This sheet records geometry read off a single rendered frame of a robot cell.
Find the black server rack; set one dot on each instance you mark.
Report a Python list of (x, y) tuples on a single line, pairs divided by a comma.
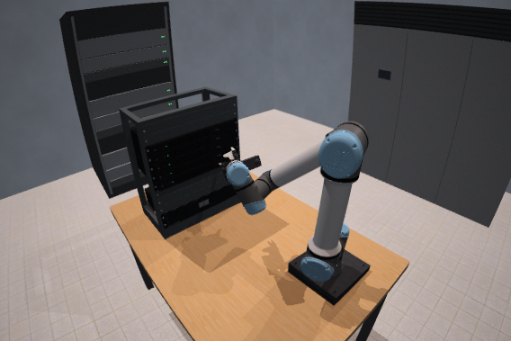
[(178, 147)]

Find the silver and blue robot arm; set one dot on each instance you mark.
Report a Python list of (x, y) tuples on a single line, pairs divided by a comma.
[(340, 155)]

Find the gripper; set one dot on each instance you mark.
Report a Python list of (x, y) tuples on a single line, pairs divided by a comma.
[(233, 156)]

